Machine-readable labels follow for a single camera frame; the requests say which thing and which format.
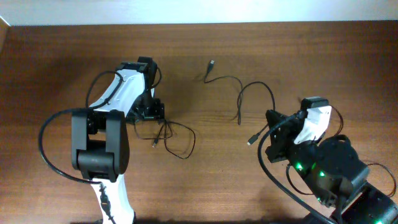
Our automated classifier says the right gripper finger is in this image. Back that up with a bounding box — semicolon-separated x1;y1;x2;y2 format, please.
266;132;289;163
266;110;287;132

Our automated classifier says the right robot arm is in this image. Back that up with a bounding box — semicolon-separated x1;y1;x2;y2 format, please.
257;96;397;223

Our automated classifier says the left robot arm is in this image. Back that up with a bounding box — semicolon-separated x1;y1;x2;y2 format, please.
71;57;164;223

